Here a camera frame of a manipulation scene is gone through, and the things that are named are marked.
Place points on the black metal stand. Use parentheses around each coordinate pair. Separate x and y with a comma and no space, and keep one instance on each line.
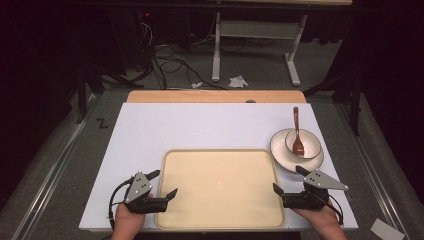
(81,96)
(356,100)

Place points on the white board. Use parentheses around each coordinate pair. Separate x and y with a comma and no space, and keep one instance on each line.
(200,126)

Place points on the white round plate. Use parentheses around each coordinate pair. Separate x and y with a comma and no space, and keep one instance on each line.
(283,156)

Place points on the brown wooden spoon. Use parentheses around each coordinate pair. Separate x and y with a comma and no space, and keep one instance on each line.
(297,146)

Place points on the dark round table grommet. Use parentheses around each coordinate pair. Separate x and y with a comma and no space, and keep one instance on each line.
(250,101)

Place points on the person's right hand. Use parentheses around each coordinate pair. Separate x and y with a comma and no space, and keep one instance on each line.
(325,223)

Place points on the person's left hand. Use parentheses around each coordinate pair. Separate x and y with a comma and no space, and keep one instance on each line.
(126,223)

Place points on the white metal desk frame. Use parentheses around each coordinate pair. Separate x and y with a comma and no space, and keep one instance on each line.
(253,29)

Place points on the metal floor rail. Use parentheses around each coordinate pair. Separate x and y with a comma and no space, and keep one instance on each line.
(50,186)
(370,173)

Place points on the cream plastic tray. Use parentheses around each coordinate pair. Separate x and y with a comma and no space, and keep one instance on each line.
(220,190)

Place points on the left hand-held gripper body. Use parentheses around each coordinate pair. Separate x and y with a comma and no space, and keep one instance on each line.
(139,188)

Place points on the white bowl with dark rim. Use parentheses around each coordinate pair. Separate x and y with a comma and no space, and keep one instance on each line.
(311,141)

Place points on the flat white paper sheet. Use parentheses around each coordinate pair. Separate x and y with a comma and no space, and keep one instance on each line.
(386,230)

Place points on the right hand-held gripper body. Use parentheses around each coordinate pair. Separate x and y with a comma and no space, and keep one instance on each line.
(316,181)

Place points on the crumpled white paper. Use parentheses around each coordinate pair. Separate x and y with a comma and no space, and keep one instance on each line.
(238,81)
(196,85)

